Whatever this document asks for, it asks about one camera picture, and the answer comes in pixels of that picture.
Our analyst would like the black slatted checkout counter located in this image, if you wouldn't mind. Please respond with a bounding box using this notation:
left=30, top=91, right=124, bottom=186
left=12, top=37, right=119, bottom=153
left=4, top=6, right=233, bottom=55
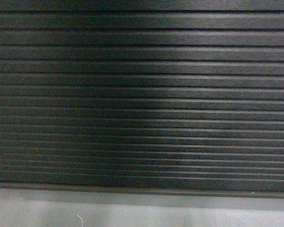
left=0, top=0, right=284, bottom=199

